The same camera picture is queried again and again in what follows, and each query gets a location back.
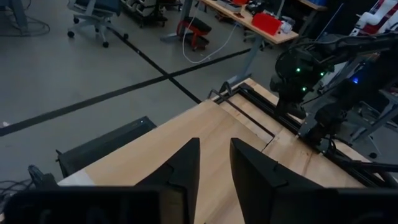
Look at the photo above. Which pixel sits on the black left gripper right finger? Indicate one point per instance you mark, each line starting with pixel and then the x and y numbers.
pixel 248 174

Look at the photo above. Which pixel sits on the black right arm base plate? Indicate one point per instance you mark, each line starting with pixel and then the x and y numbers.
pixel 306 129

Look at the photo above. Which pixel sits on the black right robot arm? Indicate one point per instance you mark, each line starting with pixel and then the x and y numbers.
pixel 367 43

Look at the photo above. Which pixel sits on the grey office chair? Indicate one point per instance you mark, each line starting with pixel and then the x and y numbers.
pixel 93 15

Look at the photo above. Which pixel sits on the red plastic box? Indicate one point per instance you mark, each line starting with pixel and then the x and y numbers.
pixel 266 23

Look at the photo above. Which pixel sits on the black floor box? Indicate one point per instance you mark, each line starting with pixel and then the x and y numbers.
pixel 105 146

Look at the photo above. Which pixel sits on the wooden desk with grey legs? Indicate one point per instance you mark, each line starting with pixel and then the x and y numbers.
pixel 270 36

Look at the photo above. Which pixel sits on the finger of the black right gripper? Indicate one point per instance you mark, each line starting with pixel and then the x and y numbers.
pixel 298 111
pixel 283 108

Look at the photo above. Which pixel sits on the white and red machine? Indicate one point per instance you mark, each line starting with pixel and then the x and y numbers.
pixel 373 17

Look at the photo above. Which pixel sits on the grey flat box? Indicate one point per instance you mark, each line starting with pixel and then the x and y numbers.
pixel 229 5

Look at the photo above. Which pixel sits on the black aluminium frame rail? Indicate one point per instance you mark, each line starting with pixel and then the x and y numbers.
pixel 273 107

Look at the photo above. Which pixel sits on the grey metal stand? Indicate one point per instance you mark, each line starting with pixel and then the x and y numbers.
pixel 382 118

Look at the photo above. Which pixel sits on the grey table leg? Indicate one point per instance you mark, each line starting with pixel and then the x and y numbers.
pixel 17 14

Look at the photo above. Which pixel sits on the black wheeled cart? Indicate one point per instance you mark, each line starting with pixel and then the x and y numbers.
pixel 146 11

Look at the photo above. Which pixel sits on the clear plastic container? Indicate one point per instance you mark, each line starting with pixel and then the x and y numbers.
pixel 286 25

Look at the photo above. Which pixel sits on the wooden shelf with black legs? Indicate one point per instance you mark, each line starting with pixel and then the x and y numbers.
pixel 140 149

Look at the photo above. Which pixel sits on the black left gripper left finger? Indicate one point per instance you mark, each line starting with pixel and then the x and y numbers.
pixel 183 168

